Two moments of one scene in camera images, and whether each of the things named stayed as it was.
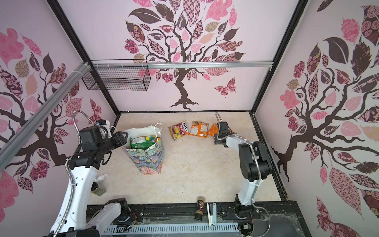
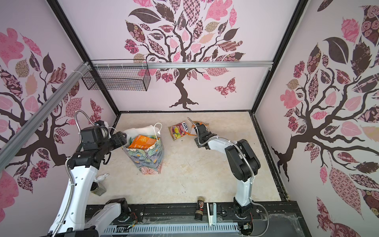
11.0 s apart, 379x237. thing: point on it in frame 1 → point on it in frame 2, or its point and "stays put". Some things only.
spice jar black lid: x=97 y=189 stays put
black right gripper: x=217 y=138 → x=198 y=141
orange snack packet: x=213 y=130 → x=141 y=142
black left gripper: x=119 y=138 stays put
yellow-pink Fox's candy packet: x=178 y=130 stays put
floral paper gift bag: x=144 y=145 stays put
